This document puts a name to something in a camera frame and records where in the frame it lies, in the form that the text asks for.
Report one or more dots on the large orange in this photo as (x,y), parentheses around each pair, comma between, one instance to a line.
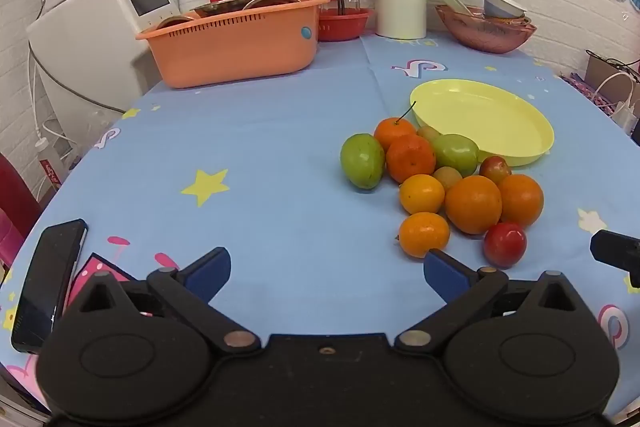
(473,204)

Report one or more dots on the oval green fruit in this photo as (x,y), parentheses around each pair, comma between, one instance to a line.
(362,162)

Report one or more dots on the small red fruit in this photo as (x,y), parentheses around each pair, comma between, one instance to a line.
(495,169)

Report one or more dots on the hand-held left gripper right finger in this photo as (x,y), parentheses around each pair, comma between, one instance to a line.
(445,275)

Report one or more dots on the pink glass bowl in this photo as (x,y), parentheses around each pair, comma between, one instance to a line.
(480,37)

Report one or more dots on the blue white bowl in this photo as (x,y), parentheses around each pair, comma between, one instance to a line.
(502,4)

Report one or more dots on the medium orange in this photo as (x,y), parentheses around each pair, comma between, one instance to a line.
(522,199)

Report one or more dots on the small brown fruit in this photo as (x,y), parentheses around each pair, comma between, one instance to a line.
(428,134)
(447,178)

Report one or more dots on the black phone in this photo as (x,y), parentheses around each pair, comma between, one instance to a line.
(47,282)

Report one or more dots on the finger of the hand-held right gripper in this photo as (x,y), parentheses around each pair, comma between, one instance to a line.
(617,249)

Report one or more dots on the round red fruit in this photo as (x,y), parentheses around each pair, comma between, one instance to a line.
(505,244)

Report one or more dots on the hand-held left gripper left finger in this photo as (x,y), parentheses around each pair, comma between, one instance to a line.
(210,273)

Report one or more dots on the white appliance with screen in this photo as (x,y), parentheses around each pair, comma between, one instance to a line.
(85,42)

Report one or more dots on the orange plastic basket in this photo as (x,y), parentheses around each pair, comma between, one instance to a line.
(235,47)

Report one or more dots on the patterned pink cloth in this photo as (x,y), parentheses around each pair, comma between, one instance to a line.
(582,89)

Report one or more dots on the cardboard box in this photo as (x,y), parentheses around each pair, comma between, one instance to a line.
(602,72)

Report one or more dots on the yellow plastic plate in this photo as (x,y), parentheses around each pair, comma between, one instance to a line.
(480,122)

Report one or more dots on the yellow-orange mandarin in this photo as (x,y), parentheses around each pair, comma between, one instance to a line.
(422,193)
(422,232)

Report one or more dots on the dark orange tangerine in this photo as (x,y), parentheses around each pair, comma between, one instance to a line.
(411,159)

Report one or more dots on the patterned rim bowl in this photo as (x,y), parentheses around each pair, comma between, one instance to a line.
(507,21)

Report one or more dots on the tangerine with stem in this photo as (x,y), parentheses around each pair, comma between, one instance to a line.
(392,132)

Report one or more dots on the red chair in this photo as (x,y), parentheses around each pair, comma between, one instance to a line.
(17,202)

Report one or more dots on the plastic bottle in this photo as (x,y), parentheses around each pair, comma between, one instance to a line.
(49,164)

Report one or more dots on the red plastic basket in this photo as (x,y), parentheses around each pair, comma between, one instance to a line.
(345,28)

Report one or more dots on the blue printed tablecloth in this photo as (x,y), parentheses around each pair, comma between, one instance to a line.
(275,167)

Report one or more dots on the round green fruit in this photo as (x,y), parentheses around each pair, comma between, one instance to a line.
(456,154)

